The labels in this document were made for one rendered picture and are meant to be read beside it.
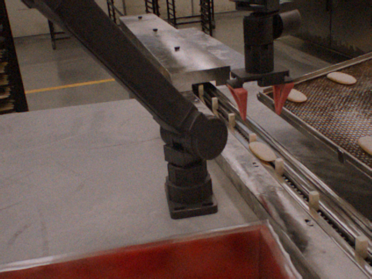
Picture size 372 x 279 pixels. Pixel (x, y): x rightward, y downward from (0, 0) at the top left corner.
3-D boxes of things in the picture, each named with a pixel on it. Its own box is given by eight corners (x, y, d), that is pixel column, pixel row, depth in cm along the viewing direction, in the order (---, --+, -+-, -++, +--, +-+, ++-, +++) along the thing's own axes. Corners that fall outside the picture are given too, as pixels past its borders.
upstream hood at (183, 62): (120, 31, 254) (118, 14, 250) (154, 27, 258) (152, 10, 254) (172, 98, 141) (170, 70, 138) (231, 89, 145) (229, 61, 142)
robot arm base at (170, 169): (164, 188, 97) (171, 220, 86) (160, 151, 94) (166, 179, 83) (207, 182, 98) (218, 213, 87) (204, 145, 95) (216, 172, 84)
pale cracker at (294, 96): (277, 93, 123) (276, 89, 122) (291, 88, 124) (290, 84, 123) (296, 104, 114) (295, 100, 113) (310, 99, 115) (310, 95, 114)
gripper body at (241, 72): (229, 78, 99) (228, 42, 96) (276, 71, 101) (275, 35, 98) (241, 87, 93) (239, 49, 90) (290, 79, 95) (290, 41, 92)
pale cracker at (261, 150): (244, 145, 106) (244, 140, 105) (261, 142, 107) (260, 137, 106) (263, 163, 97) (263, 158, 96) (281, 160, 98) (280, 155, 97)
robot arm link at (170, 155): (165, 168, 90) (184, 176, 86) (160, 116, 86) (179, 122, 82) (201, 151, 96) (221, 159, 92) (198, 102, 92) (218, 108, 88)
